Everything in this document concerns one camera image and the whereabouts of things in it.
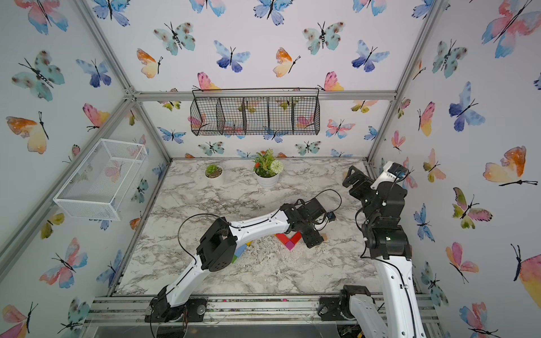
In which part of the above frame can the red block long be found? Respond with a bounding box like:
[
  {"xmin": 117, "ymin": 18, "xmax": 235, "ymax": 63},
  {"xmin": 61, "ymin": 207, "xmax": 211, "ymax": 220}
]
[{"xmin": 275, "ymin": 234, "xmax": 290, "ymax": 246}]

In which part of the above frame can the magenta cube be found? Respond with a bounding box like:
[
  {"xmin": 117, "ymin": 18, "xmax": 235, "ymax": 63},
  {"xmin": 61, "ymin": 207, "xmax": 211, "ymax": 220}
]
[{"xmin": 285, "ymin": 241, "xmax": 295, "ymax": 251}]

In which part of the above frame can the light blue block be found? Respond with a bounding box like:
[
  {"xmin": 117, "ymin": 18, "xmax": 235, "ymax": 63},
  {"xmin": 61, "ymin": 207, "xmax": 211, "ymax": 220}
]
[{"xmin": 235, "ymin": 244, "xmax": 247, "ymax": 258}]

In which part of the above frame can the red block short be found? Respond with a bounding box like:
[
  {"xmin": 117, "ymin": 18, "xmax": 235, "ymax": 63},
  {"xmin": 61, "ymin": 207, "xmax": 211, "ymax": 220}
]
[{"xmin": 290, "ymin": 232, "xmax": 301, "ymax": 245}]

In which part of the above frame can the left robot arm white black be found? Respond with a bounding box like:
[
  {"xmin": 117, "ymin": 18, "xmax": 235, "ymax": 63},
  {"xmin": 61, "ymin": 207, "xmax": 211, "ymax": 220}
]
[{"xmin": 145, "ymin": 198, "xmax": 336, "ymax": 323}]

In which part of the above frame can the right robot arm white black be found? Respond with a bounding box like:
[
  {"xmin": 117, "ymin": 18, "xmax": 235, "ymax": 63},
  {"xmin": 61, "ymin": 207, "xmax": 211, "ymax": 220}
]
[{"xmin": 318, "ymin": 161, "xmax": 426, "ymax": 337}]

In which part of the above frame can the flowering potted plant white pot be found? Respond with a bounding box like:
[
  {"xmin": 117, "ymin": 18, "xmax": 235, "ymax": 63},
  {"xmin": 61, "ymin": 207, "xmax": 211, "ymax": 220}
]
[{"xmin": 253, "ymin": 149, "xmax": 285, "ymax": 190}]

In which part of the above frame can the small green potted plant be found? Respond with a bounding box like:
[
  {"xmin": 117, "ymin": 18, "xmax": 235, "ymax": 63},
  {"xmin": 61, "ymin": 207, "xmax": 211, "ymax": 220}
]
[{"xmin": 204, "ymin": 164, "xmax": 225, "ymax": 187}]

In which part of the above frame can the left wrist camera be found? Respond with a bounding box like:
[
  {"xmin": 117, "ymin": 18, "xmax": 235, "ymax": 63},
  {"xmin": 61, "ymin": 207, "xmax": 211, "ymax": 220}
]
[{"xmin": 325, "ymin": 212, "xmax": 336, "ymax": 222}]

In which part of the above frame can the black wire wall basket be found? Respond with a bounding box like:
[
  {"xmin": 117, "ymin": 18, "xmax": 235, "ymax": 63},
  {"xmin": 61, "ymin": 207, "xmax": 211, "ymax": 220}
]
[{"xmin": 188, "ymin": 87, "xmax": 321, "ymax": 137}]

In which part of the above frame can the white mesh wall basket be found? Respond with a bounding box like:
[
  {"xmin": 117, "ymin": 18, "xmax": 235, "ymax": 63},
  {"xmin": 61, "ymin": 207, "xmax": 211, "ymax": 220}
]
[{"xmin": 53, "ymin": 139, "xmax": 148, "ymax": 221}]

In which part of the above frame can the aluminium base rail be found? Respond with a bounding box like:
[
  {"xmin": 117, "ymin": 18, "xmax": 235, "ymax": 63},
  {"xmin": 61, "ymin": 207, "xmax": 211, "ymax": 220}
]
[{"xmin": 84, "ymin": 293, "xmax": 440, "ymax": 326}]

